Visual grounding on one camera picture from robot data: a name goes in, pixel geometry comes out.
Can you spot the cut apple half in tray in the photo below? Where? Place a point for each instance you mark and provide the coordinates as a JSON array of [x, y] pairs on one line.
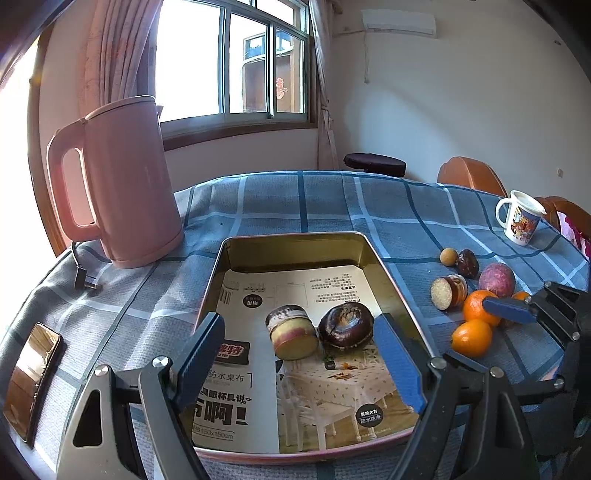
[[292, 334]]

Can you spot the printed paper tray liner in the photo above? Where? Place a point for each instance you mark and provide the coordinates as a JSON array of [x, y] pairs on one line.
[[253, 403]]

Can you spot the small orange front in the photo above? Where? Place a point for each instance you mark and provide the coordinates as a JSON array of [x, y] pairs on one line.
[[472, 339]]

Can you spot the black kettle power plug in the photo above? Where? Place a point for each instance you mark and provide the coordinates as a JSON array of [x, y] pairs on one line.
[[82, 281]]

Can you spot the blue plaid tablecloth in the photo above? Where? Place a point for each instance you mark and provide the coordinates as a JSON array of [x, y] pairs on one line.
[[135, 315]]

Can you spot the pink floral cloth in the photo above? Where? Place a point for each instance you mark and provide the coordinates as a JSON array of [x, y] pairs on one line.
[[574, 235]]

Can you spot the pink electric kettle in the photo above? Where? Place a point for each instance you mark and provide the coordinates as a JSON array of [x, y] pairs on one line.
[[135, 215]]

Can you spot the purple round fruit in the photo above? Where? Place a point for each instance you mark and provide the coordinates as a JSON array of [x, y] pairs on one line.
[[499, 279]]

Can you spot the white cartoon mug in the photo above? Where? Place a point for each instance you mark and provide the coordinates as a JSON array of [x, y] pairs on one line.
[[519, 215]]

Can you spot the small yellow round fruit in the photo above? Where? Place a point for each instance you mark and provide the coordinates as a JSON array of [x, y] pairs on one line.
[[449, 257]]

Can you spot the dark round stool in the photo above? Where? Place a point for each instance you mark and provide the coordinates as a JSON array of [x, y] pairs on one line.
[[376, 164]]

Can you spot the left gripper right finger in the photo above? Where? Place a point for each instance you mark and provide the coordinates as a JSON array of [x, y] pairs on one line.
[[407, 359]]

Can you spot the dark brown passion fruit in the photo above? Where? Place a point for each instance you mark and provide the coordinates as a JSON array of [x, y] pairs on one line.
[[467, 264]]

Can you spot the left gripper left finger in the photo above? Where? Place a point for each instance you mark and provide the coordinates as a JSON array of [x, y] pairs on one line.
[[192, 364]]

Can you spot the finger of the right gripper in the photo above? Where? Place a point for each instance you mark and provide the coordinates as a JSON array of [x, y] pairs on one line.
[[517, 311]]

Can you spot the gold metal tin tray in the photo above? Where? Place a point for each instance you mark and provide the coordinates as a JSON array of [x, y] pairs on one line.
[[289, 252]]

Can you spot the large orange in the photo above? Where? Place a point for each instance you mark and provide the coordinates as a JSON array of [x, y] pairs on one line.
[[473, 308]]

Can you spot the pink right curtain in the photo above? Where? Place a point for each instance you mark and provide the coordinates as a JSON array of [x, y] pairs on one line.
[[321, 27]]

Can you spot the window with frame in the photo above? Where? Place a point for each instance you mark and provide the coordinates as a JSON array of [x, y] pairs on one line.
[[227, 68]]

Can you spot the pink left curtain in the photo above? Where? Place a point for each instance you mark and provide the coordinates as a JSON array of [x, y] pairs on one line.
[[116, 40]]

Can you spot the pink curtain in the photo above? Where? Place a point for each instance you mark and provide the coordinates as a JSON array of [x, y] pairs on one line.
[[321, 27], [116, 40]]

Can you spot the black smartphone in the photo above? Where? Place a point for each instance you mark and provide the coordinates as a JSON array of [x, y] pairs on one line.
[[29, 380]]

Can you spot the small orange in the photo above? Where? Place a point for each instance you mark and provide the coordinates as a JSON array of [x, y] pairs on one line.
[[472, 339], [521, 295]]

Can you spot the white air conditioner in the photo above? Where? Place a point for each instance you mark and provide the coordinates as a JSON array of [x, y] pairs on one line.
[[398, 21]]

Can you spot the orange wooden chair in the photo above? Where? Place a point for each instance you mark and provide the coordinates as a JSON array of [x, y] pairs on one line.
[[555, 204], [471, 173]]

